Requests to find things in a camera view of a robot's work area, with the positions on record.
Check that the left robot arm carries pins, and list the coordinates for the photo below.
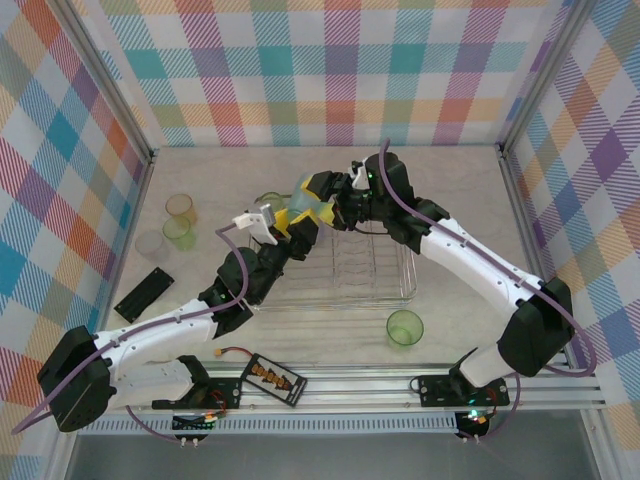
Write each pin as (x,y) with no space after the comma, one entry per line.
(160,332)

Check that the long aluminium frame rail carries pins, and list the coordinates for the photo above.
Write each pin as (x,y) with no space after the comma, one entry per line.
(360,385)

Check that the orange transparent plastic cup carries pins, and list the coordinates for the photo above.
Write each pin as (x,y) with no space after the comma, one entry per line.
(180,206)

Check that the black rectangular tray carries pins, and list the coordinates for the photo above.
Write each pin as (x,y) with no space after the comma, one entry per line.
(145,295)

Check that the aluminium upright post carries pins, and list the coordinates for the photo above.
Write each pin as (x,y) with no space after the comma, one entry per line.
(547,75)
(110,80)

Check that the black board orange connectors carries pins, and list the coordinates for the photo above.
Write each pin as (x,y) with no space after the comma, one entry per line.
(272,380)

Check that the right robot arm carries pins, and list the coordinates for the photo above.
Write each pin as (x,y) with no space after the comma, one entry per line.
(470,260)

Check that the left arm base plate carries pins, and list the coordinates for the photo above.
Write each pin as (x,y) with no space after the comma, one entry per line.
(225,395)

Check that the teal transparent plastic cup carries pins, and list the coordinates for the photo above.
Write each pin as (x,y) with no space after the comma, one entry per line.
(302,202)

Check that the frosted plastic cup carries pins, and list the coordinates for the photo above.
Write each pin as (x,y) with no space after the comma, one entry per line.
(150,247)

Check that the green transparent plastic cup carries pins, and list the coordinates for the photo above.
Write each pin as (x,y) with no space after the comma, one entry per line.
(272,199)
(405,332)
(177,234)

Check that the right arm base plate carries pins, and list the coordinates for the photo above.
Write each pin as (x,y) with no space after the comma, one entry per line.
(435,392)

